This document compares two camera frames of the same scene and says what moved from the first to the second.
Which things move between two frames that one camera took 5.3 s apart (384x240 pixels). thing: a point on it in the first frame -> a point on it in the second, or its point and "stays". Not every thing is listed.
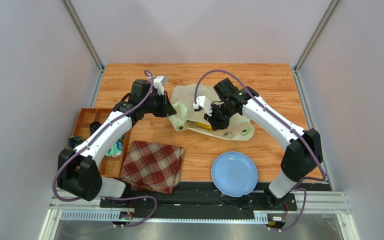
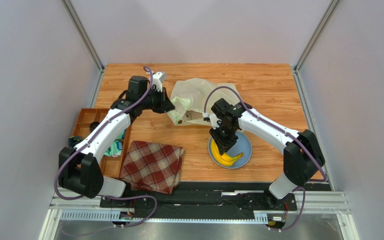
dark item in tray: [74, 141] stays
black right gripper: [214, 119] -> [224, 138]
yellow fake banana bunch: [208, 127] -> [222, 158]
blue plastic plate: [234, 173] -> [243, 144]
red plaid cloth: [152, 167] stays
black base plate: [194, 200] stays
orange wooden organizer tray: [109, 166] stays
